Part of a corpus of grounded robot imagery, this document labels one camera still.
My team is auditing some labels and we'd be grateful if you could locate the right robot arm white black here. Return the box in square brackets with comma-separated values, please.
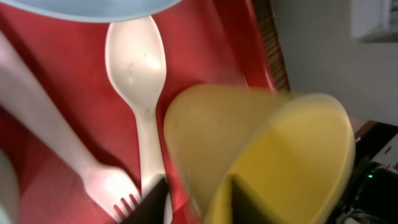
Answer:
[326, 123, 397, 223]

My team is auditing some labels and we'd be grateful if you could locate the light blue bowl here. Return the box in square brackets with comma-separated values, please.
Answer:
[1, 0, 180, 23]

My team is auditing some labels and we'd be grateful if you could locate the yellow plastic cup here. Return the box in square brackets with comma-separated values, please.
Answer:
[164, 84, 355, 223]

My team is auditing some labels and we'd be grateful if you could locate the red serving tray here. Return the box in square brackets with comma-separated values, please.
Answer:
[1, 1, 275, 223]

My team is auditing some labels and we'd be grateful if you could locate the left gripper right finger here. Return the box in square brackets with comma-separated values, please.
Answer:
[228, 174, 280, 224]

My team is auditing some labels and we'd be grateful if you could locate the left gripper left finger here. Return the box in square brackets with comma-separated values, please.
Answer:
[121, 177, 169, 224]

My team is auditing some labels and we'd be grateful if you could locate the white plastic fork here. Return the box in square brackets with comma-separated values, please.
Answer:
[1, 34, 142, 223]

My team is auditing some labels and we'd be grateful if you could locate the white plastic spoon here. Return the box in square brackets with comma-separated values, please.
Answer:
[104, 15, 174, 224]

